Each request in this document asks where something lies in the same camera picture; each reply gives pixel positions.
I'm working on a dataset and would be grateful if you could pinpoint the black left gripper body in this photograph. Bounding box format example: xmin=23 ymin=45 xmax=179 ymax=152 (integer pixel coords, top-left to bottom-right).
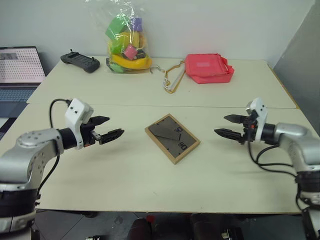
xmin=79 ymin=121 xmax=102 ymax=148

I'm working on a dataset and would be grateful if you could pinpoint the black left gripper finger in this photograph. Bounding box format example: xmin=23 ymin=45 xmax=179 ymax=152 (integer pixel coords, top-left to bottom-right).
xmin=89 ymin=115 xmax=111 ymax=126
xmin=99 ymin=128 xmax=125 ymax=146

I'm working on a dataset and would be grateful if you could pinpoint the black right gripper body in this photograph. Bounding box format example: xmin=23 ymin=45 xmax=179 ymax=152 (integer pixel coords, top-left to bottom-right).
xmin=239 ymin=109 xmax=259 ymax=146

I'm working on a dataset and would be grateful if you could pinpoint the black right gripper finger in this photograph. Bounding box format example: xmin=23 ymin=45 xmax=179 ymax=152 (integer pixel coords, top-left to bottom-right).
xmin=213 ymin=128 xmax=244 ymax=143
xmin=223 ymin=114 xmax=248 ymax=124

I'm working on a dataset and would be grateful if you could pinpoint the laptop computer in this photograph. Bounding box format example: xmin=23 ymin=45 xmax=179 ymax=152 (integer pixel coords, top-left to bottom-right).
xmin=0 ymin=45 xmax=47 ymax=141

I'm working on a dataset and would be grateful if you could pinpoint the red fabric bag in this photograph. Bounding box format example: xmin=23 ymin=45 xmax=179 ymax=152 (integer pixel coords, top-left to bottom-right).
xmin=184 ymin=52 xmax=236 ymax=85

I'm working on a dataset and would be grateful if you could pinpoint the black handheld remote controller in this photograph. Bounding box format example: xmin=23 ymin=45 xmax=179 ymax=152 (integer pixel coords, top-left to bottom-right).
xmin=60 ymin=48 xmax=101 ymax=75

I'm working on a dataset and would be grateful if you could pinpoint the yellow toy banana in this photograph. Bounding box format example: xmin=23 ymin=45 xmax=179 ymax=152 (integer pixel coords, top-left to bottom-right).
xmin=110 ymin=53 xmax=153 ymax=70

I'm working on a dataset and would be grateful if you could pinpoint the white plastic hanger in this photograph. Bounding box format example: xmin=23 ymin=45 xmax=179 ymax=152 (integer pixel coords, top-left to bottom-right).
xmin=160 ymin=66 xmax=186 ymax=91

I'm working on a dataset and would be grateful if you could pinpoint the pink toy cube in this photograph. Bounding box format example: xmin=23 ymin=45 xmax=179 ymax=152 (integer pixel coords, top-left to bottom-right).
xmin=124 ymin=44 xmax=138 ymax=61

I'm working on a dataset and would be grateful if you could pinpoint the clear plastic bag of toys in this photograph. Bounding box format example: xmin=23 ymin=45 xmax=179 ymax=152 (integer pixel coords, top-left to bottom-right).
xmin=103 ymin=0 xmax=154 ymax=74

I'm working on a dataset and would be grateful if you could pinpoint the grey partition panel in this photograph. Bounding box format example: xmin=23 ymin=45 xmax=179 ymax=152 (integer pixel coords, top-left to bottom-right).
xmin=273 ymin=0 xmax=320 ymax=139

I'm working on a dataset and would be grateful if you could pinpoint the green toy block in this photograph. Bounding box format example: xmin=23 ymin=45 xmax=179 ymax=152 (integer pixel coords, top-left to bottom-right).
xmin=104 ymin=16 xmax=129 ymax=40

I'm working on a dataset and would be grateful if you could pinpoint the dark red rounded shape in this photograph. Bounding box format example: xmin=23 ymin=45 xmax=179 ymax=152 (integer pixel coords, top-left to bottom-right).
xmin=129 ymin=216 xmax=156 ymax=240

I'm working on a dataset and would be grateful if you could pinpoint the purple toy block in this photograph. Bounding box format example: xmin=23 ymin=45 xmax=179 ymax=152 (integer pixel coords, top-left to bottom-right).
xmin=130 ymin=16 xmax=144 ymax=33

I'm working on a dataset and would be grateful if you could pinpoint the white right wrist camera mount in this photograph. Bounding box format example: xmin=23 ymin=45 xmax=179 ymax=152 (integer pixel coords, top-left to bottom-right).
xmin=244 ymin=97 xmax=269 ymax=144

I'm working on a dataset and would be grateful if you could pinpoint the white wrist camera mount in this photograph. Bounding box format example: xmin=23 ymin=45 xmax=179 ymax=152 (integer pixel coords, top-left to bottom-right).
xmin=244 ymin=97 xmax=269 ymax=144
xmin=64 ymin=98 xmax=95 ymax=151

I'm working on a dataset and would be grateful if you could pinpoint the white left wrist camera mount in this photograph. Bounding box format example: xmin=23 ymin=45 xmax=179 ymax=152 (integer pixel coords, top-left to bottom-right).
xmin=64 ymin=98 xmax=95 ymax=151

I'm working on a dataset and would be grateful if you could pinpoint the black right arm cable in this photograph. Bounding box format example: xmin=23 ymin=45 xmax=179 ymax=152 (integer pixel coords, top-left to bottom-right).
xmin=246 ymin=142 xmax=312 ymax=213

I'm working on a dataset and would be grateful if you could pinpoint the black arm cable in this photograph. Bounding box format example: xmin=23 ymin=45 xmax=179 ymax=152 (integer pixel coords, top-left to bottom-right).
xmin=246 ymin=142 xmax=312 ymax=213
xmin=34 ymin=98 xmax=73 ymax=201

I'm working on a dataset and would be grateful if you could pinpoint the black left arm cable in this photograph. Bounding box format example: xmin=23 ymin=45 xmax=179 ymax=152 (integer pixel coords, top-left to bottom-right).
xmin=34 ymin=98 xmax=73 ymax=201

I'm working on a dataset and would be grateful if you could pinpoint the wooden framed dark board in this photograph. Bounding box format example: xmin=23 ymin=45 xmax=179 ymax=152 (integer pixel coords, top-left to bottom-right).
xmin=144 ymin=113 xmax=201 ymax=165

